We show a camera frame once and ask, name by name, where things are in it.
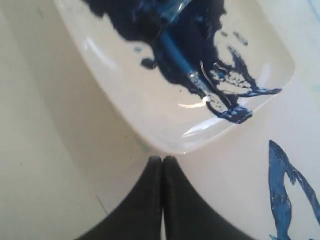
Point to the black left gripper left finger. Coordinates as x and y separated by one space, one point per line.
139 215

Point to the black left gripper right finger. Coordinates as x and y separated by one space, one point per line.
187 216

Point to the black paintbrush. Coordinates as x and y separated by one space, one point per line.
169 10

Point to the white paper sheet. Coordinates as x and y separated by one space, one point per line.
232 165

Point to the white square plate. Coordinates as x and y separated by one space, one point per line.
220 51

